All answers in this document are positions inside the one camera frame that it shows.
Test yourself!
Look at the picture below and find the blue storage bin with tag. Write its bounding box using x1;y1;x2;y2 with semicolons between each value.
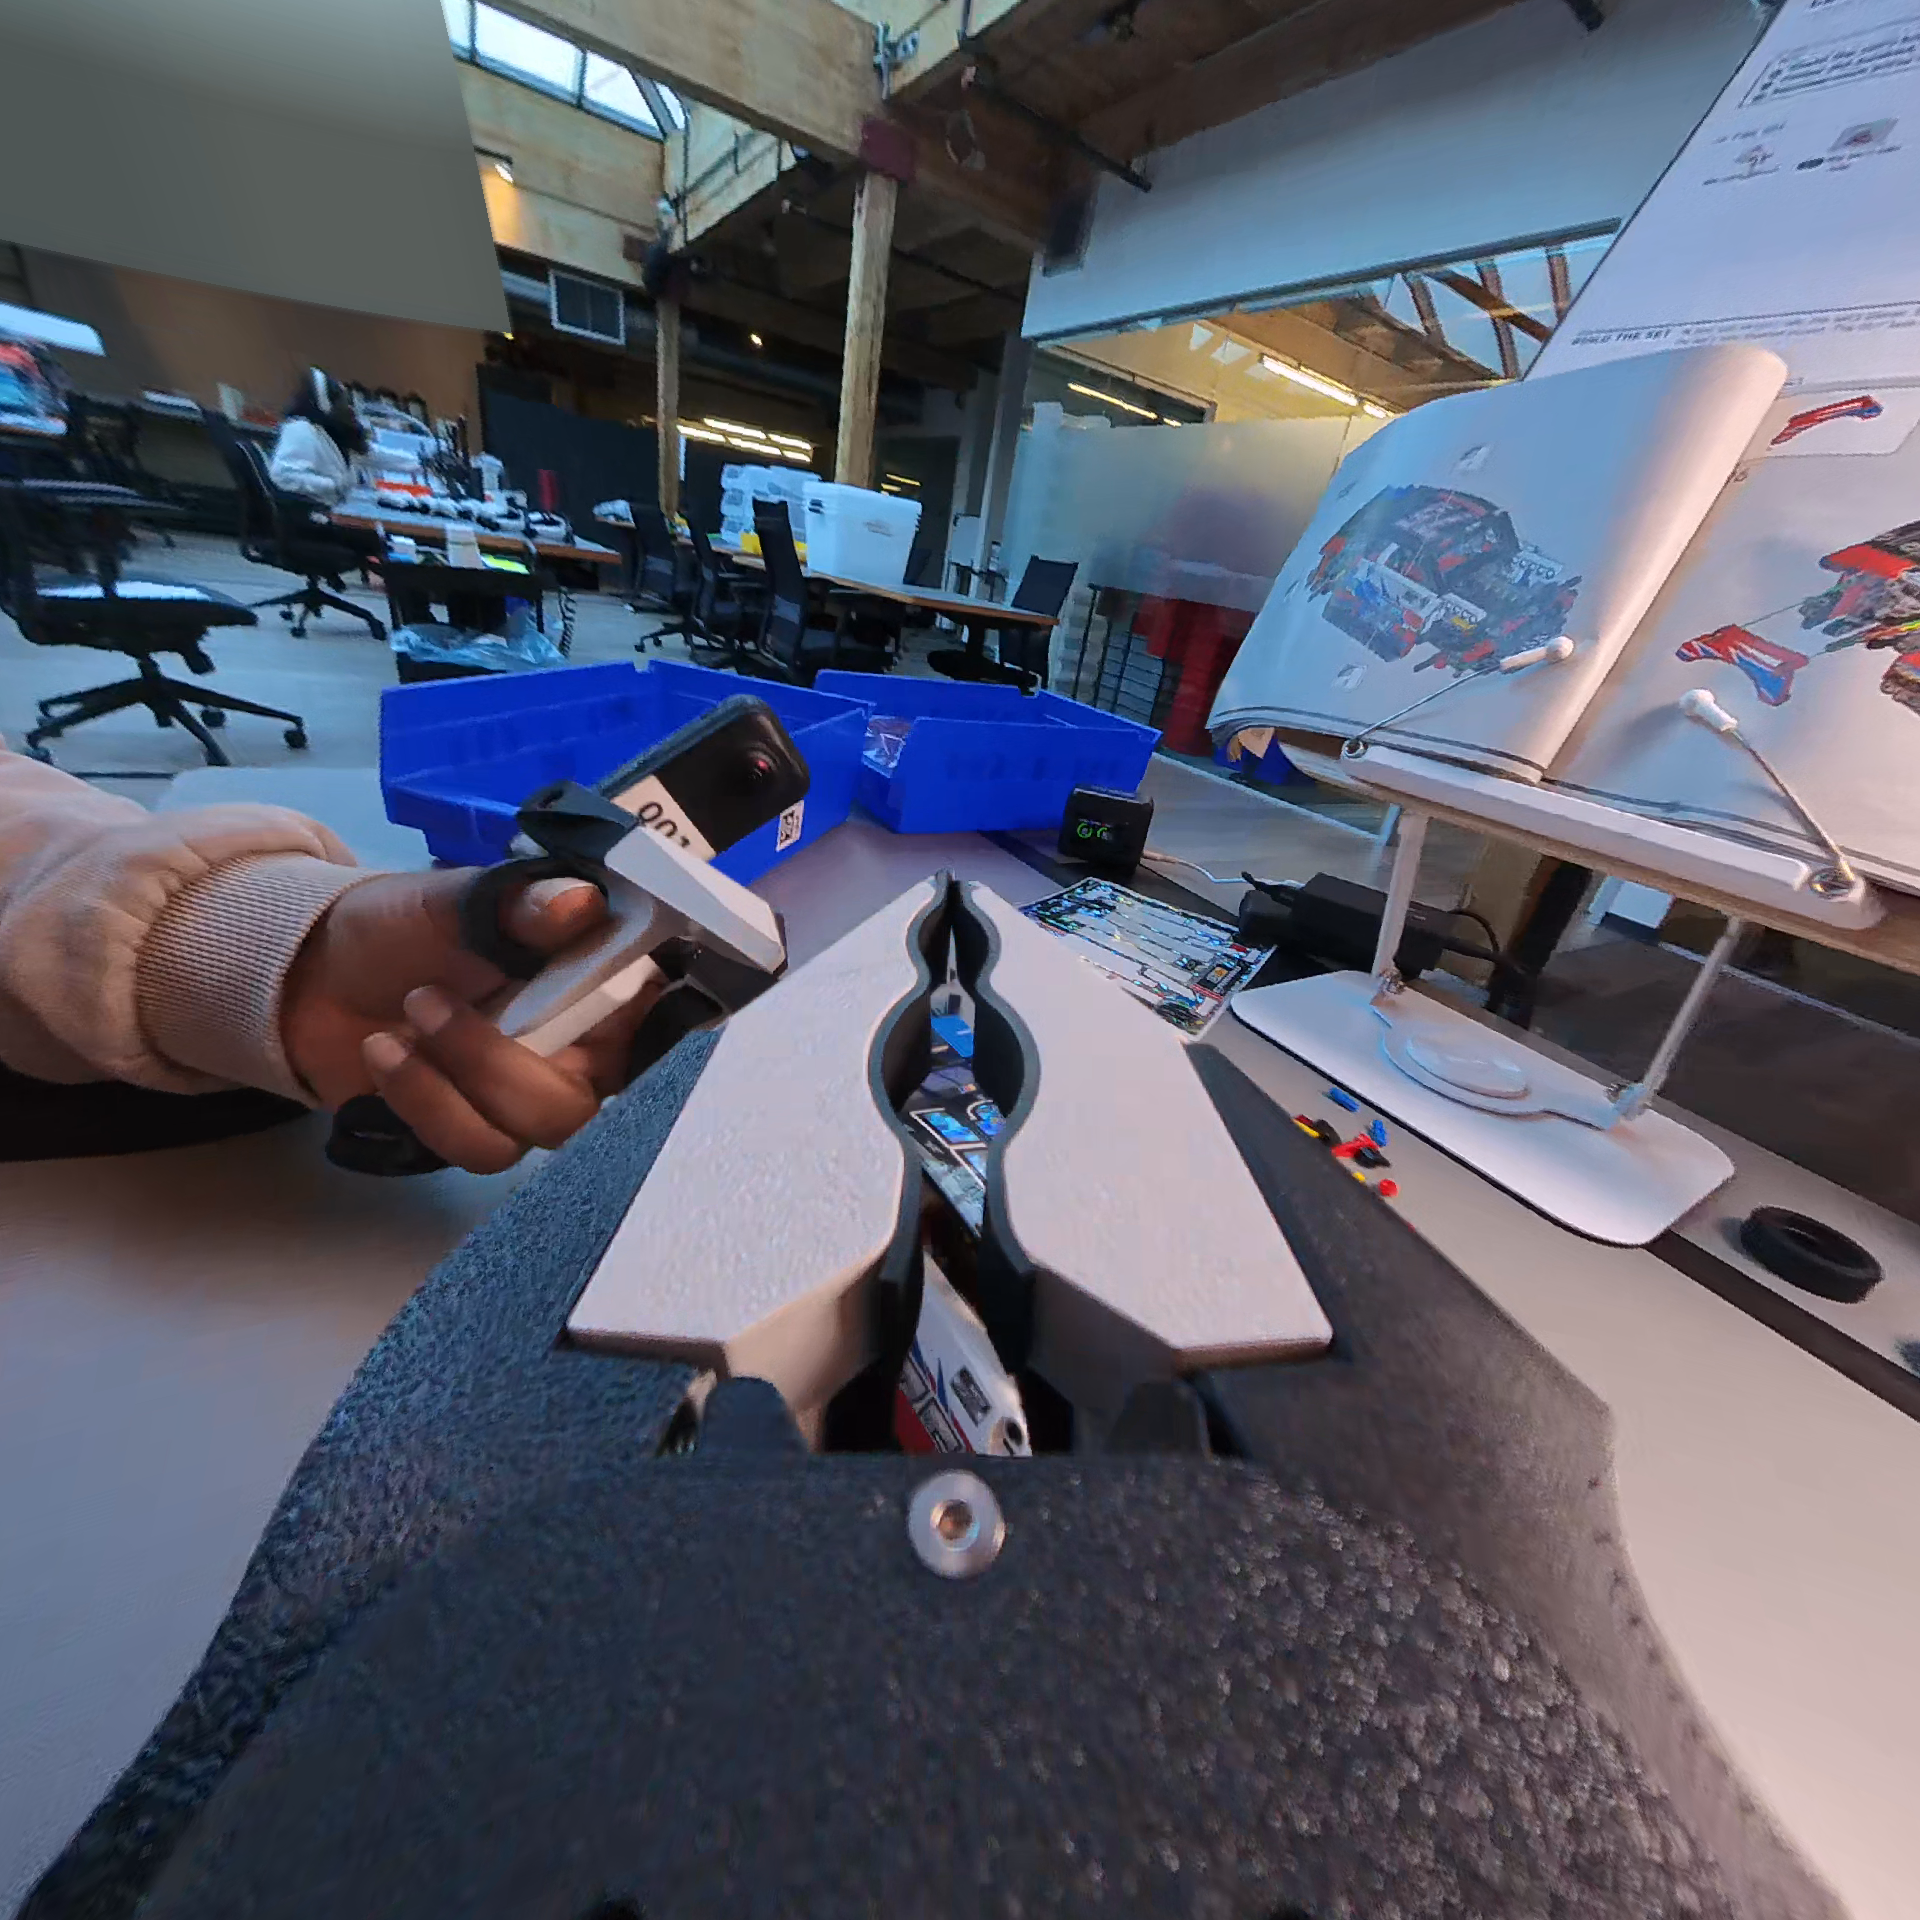
378;660;874;911

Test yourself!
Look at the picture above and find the plain blue storage bin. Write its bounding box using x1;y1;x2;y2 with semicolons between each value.
817;669;1164;834

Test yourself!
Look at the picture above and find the small black timer device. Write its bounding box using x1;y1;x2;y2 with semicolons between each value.
1058;787;1156;885

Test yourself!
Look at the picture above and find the black power adapter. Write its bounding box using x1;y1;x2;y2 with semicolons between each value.
1236;874;1501;985

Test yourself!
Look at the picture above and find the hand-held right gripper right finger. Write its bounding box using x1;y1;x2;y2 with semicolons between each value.
953;879;1337;1456

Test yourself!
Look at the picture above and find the pile of colourful lego pieces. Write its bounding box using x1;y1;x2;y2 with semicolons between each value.
1293;1083;1404;1200

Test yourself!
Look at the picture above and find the person's left forearm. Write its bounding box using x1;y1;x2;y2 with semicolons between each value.
0;744;362;1105

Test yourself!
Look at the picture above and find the lego sticker sheet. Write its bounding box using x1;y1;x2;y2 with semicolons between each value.
1020;879;1277;1039

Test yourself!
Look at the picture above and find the stack of white storage boxes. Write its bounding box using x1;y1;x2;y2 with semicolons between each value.
720;463;924;585

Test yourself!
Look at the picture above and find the lego instruction booklet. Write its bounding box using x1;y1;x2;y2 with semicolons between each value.
1208;343;1920;903

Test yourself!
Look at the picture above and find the clear trash bag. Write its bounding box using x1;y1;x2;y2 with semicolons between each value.
393;615;565;676

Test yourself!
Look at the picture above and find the lego race car model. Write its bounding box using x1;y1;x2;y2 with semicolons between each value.
896;961;1037;1456

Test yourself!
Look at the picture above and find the wooden support post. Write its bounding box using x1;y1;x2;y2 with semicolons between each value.
833;165;903;489

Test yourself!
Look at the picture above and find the black lego tire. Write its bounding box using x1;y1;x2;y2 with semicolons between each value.
1740;1205;1884;1306

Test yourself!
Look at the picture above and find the black office chair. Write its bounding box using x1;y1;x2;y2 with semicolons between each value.
930;555;1081;693
0;480;308;768
201;411;393;640

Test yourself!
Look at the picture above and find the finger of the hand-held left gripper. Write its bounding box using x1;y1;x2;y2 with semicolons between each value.
492;831;791;1063

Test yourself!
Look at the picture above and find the white book stand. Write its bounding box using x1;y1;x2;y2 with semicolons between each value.
1231;639;1893;1251

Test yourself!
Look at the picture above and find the black mesh armrest pad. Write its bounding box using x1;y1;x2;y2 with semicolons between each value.
0;1066;317;1164

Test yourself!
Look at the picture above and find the white instruction sheet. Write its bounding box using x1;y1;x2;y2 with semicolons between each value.
1527;0;1920;385

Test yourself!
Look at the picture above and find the person's left hand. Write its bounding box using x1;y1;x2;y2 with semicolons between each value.
276;861;707;1180

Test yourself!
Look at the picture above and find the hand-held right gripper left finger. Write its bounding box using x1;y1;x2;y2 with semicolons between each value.
567;874;963;1455

